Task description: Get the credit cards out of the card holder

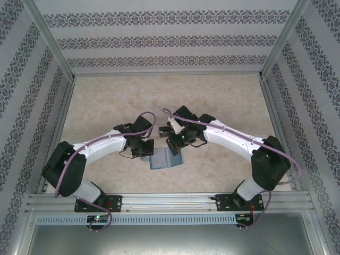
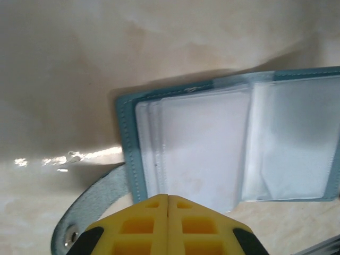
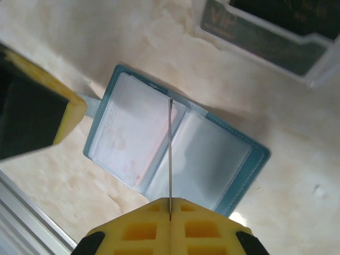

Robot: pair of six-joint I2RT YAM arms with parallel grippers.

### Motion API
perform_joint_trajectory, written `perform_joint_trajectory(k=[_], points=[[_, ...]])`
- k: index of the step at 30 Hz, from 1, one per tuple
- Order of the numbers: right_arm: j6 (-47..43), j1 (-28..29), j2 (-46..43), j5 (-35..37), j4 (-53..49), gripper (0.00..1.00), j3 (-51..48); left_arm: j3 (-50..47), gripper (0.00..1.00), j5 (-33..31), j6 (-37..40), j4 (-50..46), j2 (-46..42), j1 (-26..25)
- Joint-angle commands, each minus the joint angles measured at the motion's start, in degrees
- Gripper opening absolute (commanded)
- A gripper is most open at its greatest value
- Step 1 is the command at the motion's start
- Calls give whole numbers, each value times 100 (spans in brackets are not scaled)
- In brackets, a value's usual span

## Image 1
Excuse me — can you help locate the aluminium table end rail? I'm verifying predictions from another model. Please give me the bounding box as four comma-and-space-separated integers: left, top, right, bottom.
71, 70, 264, 78

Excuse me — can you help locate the blue leather card holder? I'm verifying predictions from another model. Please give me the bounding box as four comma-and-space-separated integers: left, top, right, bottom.
140, 148, 184, 171

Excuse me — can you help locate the slotted grey cable duct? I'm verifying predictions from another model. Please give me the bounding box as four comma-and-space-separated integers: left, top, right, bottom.
36, 214, 237, 226

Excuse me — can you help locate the aluminium frame post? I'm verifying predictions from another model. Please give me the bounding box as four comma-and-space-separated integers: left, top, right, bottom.
260, 0, 313, 79
22, 0, 77, 80

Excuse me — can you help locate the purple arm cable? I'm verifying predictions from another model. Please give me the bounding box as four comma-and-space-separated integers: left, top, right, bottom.
162, 108, 302, 231
54, 111, 157, 233

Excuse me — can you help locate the long aluminium mounting rail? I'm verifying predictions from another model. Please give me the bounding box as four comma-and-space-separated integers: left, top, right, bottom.
25, 192, 316, 213

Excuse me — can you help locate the aluminium table side rail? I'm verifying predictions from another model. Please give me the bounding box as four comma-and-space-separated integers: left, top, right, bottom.
37, 79, 77, 193
259, 78, 302, 192

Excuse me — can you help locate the controller board with LED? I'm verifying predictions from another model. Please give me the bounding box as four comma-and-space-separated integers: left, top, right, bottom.
87, 215, 109, 224
236, 213, 254, 223

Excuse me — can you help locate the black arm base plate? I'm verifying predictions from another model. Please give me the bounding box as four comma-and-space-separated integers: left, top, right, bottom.
74, 195, 123, 213
215, 193, 265, 213

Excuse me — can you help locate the grey sheet metal panel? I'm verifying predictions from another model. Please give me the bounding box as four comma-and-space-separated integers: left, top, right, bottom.
26, 212, 324, 255

